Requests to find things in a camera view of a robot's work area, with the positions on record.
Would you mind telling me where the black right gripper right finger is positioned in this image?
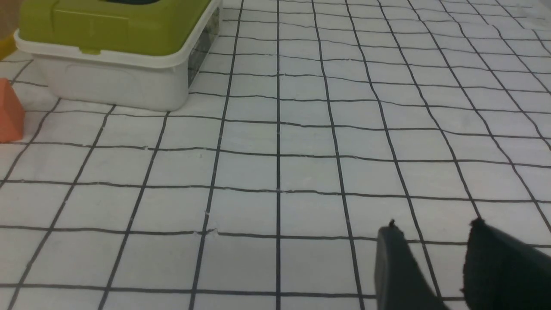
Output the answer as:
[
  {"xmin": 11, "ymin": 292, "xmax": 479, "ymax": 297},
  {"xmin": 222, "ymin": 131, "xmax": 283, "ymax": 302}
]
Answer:
[{"xmin": 462, "ymin": 218, "xmax": 551, "ymax": 310}]

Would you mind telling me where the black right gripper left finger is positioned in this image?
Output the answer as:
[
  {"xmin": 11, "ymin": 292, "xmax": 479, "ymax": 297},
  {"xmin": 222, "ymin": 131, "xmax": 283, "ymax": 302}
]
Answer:
[{"xmin": 374, "ymin": 220, "xmax": 447, "ymax": 310}]

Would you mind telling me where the bamboo steamer basket yellow rim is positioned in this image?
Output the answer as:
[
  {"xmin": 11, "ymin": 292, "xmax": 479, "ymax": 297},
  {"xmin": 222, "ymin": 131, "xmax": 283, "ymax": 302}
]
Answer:
[{"xmin": 0, "ymin": 33, "xmax": 17, "ymax": 61}]

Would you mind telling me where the white grid tablecloth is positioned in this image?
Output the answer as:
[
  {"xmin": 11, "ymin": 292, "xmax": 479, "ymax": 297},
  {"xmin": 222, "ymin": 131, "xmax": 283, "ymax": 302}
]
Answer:
[{"xmin": 1, "ymin": 0, "xmax": 550, "ymax": 310}]

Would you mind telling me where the green lidded white plastic box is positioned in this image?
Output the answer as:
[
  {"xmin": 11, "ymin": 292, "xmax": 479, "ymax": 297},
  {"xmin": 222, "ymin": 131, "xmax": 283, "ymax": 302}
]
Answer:
[{"xmin": 15, "ymin": 0, "xmax": 223, "ymax": 112}]

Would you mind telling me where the orange foam cube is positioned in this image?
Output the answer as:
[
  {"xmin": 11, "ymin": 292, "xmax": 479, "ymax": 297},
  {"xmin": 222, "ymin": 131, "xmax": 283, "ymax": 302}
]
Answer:
[{"xmin": 0, "ymin": 78, "xmax": 25, "ymax": 143}]

